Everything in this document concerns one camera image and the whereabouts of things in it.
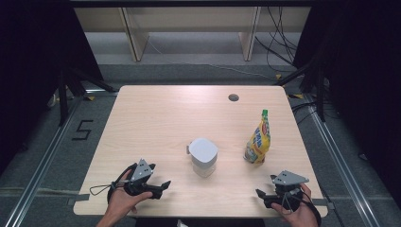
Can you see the person's right hand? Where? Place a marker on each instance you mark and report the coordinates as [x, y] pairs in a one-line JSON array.
[[302, 217]]

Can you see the white plastic container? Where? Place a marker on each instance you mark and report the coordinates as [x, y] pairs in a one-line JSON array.
[[203, 154]]

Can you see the person's left hand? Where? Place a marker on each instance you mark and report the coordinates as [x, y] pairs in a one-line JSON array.
[[121, 201]]

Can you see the aluminium floor rail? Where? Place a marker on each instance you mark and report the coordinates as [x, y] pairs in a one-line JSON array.
[[343, 164], [38, 176]]

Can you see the black metal stand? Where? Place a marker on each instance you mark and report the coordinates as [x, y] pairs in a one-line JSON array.
[[63, 101], [321, 94]]

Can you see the grey tape strip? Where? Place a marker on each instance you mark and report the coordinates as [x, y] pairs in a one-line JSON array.
[[78, 198], [324, 203]]

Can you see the light wooden shelf unit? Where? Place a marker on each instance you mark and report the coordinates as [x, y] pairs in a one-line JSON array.
[[189, 19]]

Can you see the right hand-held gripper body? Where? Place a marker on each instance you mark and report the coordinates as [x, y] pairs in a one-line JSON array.
[[288, 178]]

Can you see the black curtain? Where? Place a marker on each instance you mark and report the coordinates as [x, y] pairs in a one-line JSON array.
[[362, 78], [31, 63]]

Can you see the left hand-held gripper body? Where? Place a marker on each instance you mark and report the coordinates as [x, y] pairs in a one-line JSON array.
[[138, 173]]

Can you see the yellow spouted sauce pouch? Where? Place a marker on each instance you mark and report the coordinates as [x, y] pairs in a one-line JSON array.
[[259, 142]]

